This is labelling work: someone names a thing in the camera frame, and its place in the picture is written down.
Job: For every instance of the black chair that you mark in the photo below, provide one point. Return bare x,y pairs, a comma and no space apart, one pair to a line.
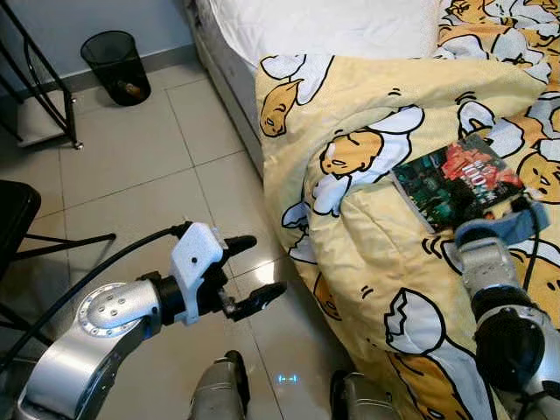
16,223

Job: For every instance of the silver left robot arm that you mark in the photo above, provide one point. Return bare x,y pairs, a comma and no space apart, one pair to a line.
96,328

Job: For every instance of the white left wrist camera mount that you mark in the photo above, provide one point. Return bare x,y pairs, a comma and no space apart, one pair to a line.
194,258

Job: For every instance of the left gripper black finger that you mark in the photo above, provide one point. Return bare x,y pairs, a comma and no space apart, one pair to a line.
241,244
261,299

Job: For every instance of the black mesh waste bin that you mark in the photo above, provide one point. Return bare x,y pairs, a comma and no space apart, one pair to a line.
115,66

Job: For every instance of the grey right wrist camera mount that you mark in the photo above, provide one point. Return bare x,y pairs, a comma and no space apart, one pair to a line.
499,226

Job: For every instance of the grey robot right leg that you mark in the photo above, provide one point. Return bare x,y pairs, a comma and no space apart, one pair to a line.
363,401

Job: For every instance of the grey robot leg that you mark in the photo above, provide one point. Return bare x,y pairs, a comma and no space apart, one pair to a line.
363,401
219,389

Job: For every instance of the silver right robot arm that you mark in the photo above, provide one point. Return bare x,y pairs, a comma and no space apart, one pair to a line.
503,324

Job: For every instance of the black metal rack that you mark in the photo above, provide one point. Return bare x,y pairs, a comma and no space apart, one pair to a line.
44,122

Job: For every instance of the yellow cartoon egg quilt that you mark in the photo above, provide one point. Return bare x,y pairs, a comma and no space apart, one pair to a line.
376,289

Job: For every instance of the grey robot left leg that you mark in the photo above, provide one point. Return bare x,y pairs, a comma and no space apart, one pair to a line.
219,389

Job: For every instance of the dark red-titled paperback book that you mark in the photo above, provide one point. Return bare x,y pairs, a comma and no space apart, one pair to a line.
455,184

